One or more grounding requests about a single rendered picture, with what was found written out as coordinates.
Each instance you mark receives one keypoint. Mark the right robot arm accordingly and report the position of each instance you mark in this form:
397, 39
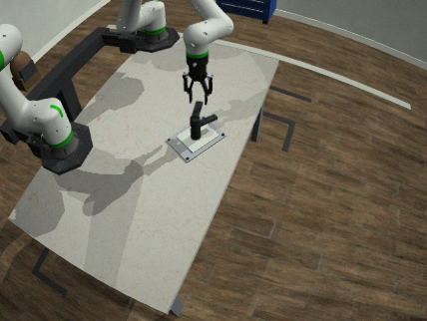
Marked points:
50, 116

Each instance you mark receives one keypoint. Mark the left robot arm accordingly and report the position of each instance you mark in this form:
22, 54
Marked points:
197, 37

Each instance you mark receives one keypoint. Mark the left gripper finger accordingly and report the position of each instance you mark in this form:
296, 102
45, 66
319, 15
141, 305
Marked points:
207, 90
186, 89

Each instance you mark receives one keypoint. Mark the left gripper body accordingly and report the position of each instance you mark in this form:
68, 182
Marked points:
198, 72

